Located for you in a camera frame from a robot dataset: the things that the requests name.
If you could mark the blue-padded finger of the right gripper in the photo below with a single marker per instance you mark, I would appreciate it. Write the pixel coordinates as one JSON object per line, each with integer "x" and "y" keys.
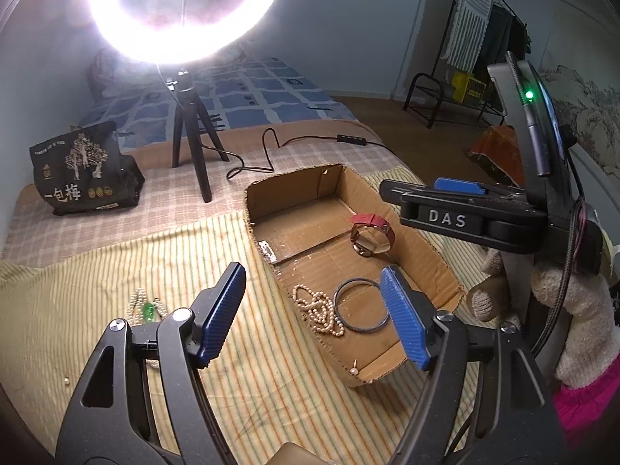
{"x": 458, "y": 186}

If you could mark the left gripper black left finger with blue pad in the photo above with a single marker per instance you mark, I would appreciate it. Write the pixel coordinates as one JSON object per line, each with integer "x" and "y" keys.
{"x": 214, "y": 310}

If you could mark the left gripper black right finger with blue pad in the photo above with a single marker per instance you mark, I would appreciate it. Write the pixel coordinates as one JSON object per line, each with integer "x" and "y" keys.
{"x": 412, "y": 314}

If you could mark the dark metal bangle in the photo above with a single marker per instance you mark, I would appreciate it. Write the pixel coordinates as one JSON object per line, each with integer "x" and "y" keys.
{"x": 358, "y": 305}

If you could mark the pink sleeve forearm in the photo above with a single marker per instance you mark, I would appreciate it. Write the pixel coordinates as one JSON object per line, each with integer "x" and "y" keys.
{"x": 580, "y": 408}

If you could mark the yellow black box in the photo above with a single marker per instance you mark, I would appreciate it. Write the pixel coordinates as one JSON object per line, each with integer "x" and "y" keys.
{"x": 467, "y": 90}

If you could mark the yellow striped cloth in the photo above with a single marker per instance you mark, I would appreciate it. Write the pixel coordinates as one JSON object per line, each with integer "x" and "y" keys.
{"x": 116, "y": 322}

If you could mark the brown cardboard box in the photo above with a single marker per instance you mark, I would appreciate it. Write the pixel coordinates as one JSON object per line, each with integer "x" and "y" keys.
{"x": 301, "y": 222}

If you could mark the pink checked bed sheet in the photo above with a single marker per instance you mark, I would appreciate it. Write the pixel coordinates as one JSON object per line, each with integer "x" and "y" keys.
{"x": 170, "y": 198}

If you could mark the black clothes rack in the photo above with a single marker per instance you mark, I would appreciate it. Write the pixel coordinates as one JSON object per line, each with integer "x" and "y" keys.
{"x": 477, "y": 33}

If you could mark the black printed snack bag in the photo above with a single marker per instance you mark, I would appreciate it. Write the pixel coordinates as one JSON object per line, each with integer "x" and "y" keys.
{"x": 84, "y": 171}

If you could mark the black mini tripod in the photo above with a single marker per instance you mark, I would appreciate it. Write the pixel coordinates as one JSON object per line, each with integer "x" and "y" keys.
{"x": 192, "y": 119}

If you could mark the blue patterned blanket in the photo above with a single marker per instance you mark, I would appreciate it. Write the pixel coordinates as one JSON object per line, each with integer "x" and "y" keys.
{"x": 248, "y": 93}

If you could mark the camera mount with green light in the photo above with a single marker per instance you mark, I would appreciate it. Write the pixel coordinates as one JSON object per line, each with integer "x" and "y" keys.
{"x": 528, "y": 110}

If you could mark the landscape wall painting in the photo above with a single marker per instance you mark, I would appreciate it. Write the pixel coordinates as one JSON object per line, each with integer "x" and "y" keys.
{"x": 580, "y": 69}

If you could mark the white ring light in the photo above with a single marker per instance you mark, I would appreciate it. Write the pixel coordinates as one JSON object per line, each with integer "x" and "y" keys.
{"x": 174, "y": 32}

